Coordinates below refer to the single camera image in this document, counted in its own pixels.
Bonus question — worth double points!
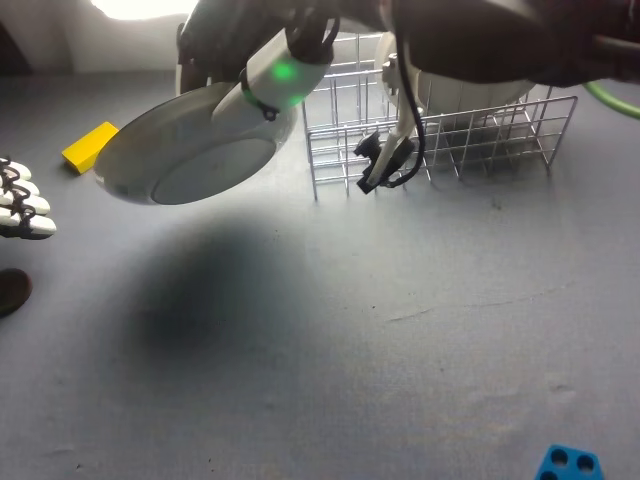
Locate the silver wire dish rack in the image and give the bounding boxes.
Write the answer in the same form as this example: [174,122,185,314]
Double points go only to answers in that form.
[299,29,579,201]

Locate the blue pentagon block with holes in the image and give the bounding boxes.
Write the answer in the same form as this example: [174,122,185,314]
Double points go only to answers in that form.
[533,443,609,480]

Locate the yellow rectangular block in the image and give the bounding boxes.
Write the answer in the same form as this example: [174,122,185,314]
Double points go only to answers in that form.
[61,121,120,175]

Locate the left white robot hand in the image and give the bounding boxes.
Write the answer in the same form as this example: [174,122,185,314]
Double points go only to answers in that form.
[0,155,58,241]

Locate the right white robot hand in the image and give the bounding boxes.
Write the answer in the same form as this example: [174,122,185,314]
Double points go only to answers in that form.
[175,0,396,124]

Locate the green cable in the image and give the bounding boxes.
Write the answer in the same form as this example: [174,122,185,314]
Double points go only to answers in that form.
[584,81,640,121]

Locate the grey table cloth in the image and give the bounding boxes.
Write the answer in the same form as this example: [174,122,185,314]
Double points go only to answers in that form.
[0,69,640,480]

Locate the brown round cookie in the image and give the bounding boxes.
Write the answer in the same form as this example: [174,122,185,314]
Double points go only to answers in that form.
[0,268,34,317]

